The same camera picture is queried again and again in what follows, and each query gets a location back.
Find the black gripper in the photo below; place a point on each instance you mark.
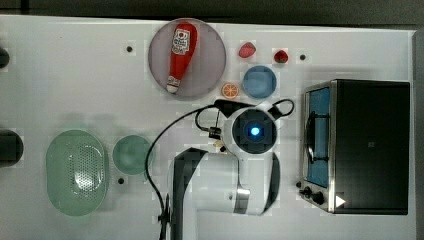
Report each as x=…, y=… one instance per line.
x=228, y=107

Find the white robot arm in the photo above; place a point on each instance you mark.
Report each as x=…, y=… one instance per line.
x=244, y=179

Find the orange slice toy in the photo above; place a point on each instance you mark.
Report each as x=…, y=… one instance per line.
x=229, y=91

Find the blue bowl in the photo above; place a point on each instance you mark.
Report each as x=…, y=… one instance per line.
x=259, y=82

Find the grey round plate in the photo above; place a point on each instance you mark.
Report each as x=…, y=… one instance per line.
x=207, y=64

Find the pink strawberry toy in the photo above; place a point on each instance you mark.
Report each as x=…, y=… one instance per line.
x=247, y=50

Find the red strawberry toy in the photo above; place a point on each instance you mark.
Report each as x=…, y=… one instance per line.
x=281, y=56

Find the red ketchup bottle toy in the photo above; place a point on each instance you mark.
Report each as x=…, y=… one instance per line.
x=184, y=42

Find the black toaster oven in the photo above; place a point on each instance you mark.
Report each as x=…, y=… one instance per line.
x=356, y=147

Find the green perforated colander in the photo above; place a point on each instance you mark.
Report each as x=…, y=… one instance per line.
x=77, y=172

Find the black cylinder left lower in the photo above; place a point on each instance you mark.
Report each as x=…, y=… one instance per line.
x=11, y=148

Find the black cylinder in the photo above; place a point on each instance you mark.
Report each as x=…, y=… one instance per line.
x=4, y=58
x=11, y=148

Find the black cylinder left upper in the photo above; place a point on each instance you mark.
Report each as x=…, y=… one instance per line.
x=4, y=58

